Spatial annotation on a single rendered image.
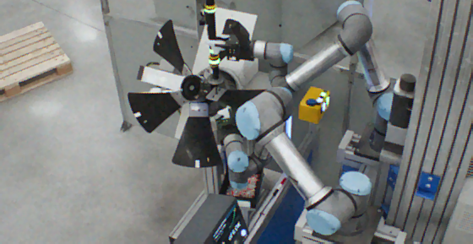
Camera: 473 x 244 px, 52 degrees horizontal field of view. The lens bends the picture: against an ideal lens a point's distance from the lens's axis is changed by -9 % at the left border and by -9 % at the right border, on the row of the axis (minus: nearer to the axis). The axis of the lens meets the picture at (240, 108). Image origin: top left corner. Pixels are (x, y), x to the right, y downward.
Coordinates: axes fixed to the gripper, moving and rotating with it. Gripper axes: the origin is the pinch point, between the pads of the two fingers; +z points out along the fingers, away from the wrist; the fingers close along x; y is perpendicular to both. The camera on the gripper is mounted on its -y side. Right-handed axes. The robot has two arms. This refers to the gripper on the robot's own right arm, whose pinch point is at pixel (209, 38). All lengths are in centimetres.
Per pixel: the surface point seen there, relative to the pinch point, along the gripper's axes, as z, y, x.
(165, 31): 28.5, 9.3, 16.5
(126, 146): 101, 147, 71
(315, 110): -44, 40, 14
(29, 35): 270, 133, 181
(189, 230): -20, 23, -81
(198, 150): 2, 48, -18
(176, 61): 20.4, 20.2, 9.2
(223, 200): -27, 22, -65
